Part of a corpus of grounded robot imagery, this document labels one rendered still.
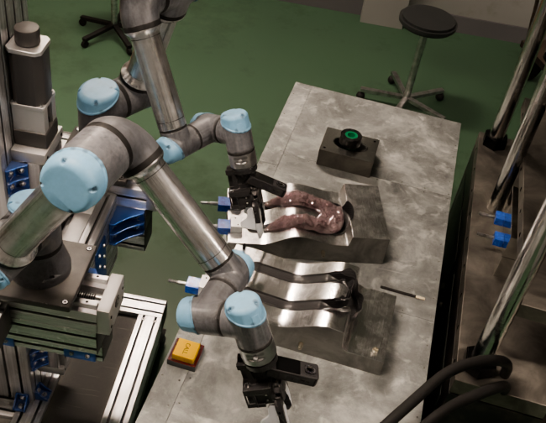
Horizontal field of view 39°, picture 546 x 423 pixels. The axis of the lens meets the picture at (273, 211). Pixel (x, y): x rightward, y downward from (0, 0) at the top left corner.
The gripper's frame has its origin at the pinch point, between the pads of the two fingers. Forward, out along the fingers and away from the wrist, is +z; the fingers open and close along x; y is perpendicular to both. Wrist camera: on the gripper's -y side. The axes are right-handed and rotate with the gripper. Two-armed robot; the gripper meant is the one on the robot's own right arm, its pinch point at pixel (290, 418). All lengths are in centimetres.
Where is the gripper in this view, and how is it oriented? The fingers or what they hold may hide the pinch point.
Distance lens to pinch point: 176.7
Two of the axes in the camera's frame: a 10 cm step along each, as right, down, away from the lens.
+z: 2.2, 8.1, 5.4
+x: -0.5, 5.6, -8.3
